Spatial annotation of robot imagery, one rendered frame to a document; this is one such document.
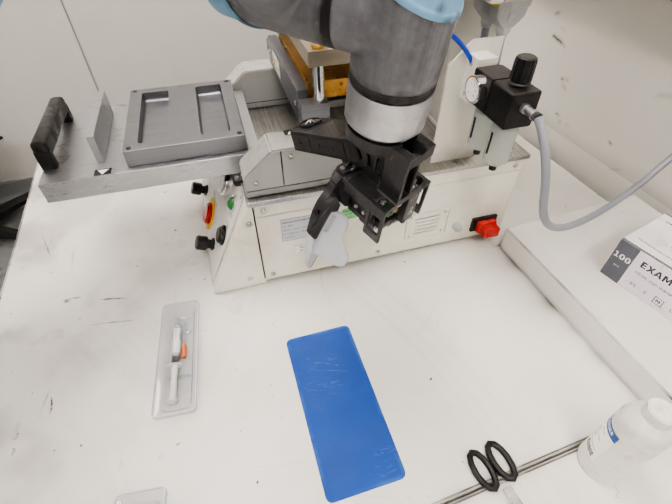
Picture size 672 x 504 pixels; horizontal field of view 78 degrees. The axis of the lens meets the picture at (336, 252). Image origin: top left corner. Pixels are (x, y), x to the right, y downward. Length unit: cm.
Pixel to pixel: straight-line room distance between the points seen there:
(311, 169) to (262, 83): 28
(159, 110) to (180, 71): 151
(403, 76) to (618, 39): 74
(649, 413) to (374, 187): 35
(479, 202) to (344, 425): 43
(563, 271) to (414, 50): 52
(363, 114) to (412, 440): 40
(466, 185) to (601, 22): 48
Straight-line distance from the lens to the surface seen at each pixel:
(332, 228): 47
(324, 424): 58
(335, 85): 62
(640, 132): 101
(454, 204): 74
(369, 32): 33
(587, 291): 75
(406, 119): 36
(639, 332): 74
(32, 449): 69
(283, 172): 59
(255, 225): 63
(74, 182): 66
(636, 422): 54
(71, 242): 93
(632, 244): 75
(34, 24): 226
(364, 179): 44
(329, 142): 45
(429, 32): 33
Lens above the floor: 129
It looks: 45 degrees down
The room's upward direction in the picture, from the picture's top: straight up
